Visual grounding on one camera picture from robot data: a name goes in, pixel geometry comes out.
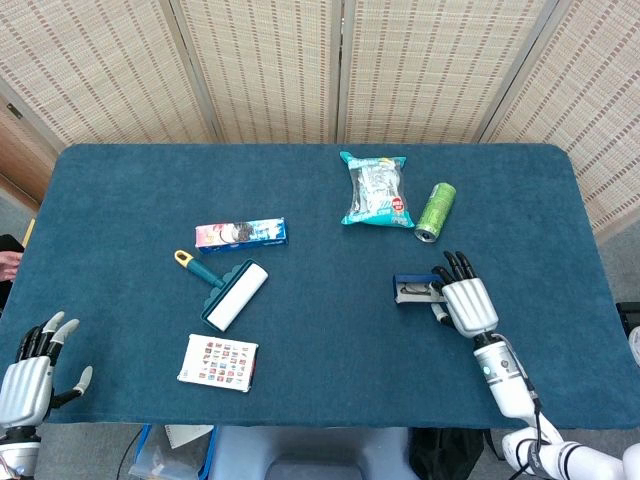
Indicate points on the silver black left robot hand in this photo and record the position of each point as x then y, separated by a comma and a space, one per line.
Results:
25, 385

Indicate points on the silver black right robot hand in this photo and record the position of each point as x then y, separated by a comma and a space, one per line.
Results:
470, 305

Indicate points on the bystander bare hand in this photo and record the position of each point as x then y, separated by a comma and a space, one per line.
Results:
9, 265

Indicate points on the black eyeglasses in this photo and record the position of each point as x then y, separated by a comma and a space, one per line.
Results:
415, 289

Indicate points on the navy blue glasses case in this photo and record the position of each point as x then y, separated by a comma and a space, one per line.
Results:
412, 278

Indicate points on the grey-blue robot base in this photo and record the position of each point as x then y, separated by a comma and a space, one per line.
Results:
310, 450

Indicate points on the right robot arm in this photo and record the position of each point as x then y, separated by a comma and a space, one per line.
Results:
502, 370

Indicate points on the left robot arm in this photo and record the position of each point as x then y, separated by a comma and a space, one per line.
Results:
17, 452

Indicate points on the dark green plastic bin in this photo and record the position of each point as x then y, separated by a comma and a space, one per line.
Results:
630, 312

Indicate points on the white picture-printed card box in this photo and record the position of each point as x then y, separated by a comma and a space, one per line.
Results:
217, 362

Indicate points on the blue cookie box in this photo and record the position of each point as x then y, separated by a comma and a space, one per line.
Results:
240, 235

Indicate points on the yellow board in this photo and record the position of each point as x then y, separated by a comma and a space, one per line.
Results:
30, 232

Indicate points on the green drink can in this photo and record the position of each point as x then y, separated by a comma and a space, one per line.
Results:
436, 210

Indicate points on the brown wooden cabinet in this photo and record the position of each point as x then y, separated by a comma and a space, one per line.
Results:
20, 160

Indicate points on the teal snack bag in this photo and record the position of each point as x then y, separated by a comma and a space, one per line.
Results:
377, 190

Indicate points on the black bag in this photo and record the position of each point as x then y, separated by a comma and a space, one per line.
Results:
445, 452

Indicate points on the clear plastic bag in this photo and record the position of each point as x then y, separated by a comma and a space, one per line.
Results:
160, 462

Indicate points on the white spiral notebook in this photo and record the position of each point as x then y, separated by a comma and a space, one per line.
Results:
187, 434

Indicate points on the blue tablecloth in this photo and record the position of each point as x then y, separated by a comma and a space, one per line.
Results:
320, 200

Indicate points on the blue plastic crate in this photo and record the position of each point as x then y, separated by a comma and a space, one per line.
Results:
209, 462

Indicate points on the woven bamboo screen panel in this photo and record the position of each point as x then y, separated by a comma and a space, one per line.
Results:
270, 65
600, 100
100, 65
430, 65

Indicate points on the teal lint roller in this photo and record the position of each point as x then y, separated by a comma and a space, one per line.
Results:
235, 295

